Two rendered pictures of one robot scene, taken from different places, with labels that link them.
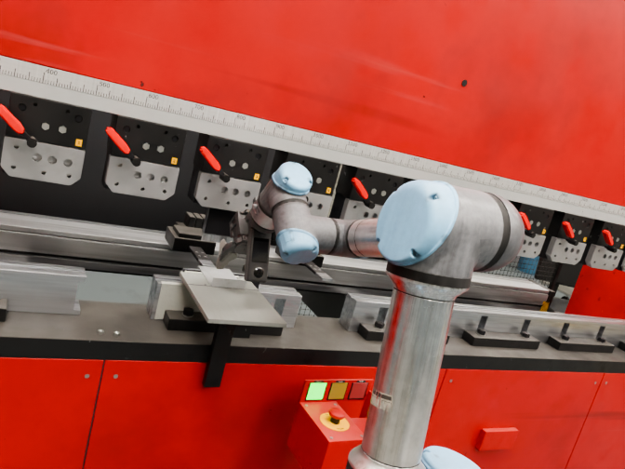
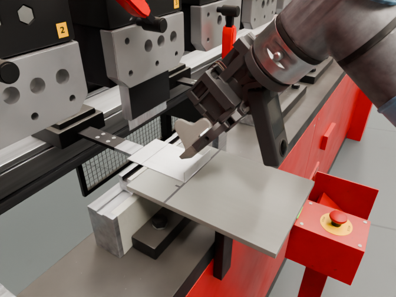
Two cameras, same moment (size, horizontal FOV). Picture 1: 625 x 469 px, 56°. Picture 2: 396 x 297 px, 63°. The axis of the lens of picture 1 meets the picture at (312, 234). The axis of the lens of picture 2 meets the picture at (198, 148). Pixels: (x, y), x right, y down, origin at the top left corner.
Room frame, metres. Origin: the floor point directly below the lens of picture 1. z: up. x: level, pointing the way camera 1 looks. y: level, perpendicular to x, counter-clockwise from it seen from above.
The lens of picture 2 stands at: (0.91, 0.38, 1.35)
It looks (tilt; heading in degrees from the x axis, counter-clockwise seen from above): 33 degrees down; 331
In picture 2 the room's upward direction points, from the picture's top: straight up
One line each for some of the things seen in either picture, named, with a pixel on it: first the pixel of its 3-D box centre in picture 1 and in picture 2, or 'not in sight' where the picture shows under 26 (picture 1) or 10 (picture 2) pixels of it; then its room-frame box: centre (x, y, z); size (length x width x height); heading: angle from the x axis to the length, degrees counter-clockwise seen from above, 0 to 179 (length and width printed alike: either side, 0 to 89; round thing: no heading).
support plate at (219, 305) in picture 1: (230, 298); (221, 185); (1.27, 0.14, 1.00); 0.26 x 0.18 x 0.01; 29
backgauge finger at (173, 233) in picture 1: (196, 247); (89, 129); (1.54, 0.30, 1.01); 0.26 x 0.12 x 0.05; 29
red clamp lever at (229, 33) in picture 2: not in sight; (226, 34); (1.42, 0.05, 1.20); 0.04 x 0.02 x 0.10; 29
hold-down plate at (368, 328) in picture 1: (405, 333); (284, 102); (1.64, -0.34, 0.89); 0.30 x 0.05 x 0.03; 119
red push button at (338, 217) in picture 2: (336, 417); (337, 220); (1.24, -0.16, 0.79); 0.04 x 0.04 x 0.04
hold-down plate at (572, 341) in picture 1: (581, 344); not in sight; (2.03, -1.04, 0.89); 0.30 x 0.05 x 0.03; 119
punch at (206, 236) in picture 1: (224, 224); (146, 93); (1.40, 0.22, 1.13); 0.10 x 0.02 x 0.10; 119
